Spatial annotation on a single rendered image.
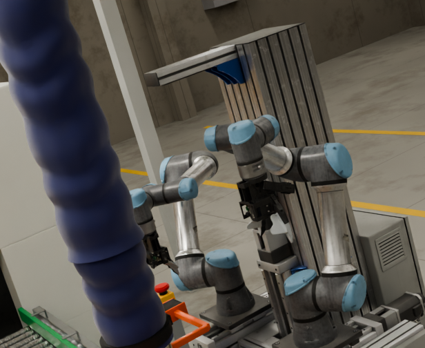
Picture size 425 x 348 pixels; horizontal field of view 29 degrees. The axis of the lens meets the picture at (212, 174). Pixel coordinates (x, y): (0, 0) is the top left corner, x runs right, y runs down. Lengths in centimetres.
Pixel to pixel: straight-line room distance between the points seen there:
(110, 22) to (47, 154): 366
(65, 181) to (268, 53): 85
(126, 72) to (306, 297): 355
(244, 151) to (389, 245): 101
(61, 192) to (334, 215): 86
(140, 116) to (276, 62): 330
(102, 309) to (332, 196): 80
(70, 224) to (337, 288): 86
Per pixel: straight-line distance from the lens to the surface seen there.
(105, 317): 246
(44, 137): 230
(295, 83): 280
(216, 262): 306
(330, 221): 260
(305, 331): 272
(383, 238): 303
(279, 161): 257
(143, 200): 278
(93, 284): 242
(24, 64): 226
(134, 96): 595
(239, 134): 219
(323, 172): 258
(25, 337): 510
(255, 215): 223
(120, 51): 592
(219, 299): 314
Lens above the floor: 229
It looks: 14 degrees down
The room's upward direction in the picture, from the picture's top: 17 degrees counter-clockwise
